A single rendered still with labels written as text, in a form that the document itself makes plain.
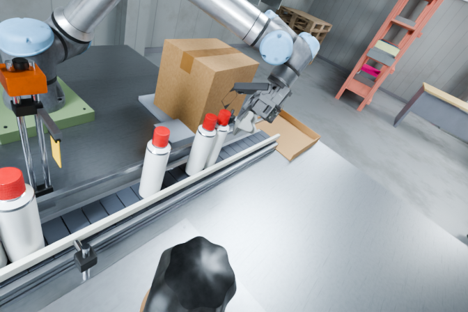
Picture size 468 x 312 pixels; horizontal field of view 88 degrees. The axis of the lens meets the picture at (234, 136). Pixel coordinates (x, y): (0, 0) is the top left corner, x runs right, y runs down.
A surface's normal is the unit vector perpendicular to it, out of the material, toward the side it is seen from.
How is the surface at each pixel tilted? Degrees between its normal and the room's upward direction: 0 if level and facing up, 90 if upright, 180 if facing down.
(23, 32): 9
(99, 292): 0
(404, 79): 90
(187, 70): 90
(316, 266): 0
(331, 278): 0
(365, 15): 90
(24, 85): 90
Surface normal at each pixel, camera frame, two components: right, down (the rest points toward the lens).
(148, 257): 0.33, -0.77
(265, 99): -0.39, -0.16
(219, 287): 0.55, -0.58
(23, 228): 0.65, 0.61
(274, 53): -0.11, 0.57
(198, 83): -0.55, 0.32
